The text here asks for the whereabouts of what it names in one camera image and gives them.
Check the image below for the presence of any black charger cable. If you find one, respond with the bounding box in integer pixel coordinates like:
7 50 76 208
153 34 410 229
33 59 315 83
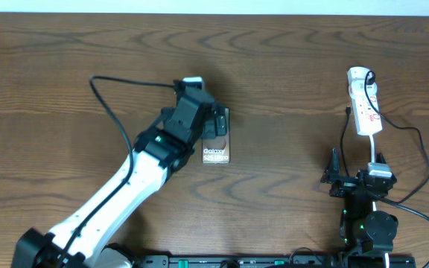
339 70 429 205

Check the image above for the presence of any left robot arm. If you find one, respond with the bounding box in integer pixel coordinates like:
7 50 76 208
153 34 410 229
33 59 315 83
11 88 227 267

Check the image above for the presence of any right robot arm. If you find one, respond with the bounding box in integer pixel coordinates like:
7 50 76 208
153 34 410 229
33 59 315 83
320 149 398 267

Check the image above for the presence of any white power strip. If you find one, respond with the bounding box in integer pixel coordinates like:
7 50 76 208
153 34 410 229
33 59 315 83
347 66 382 136

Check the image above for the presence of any white power strip cord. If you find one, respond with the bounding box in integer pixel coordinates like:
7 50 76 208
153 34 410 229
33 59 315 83
369 134 378 165

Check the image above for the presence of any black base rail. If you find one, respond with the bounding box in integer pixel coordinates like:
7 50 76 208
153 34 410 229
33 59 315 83
133 253 416 268

